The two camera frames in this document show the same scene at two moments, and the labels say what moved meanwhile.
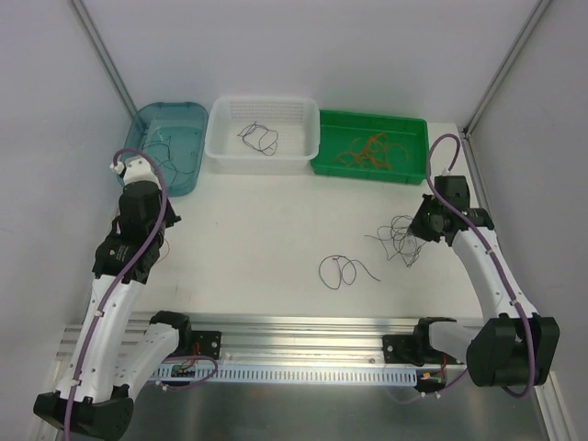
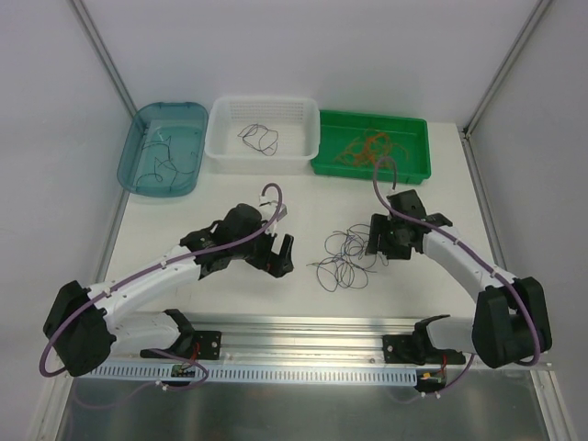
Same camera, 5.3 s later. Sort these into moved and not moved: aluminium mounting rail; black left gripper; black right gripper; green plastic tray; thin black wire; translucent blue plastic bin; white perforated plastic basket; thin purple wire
Moved: black left gripper; black right gripper
Not moved: thin black wire; white perforated plastic basket; green plastic tray; aluminium mounting rail; translucent blue plastic bin; thin purple wire
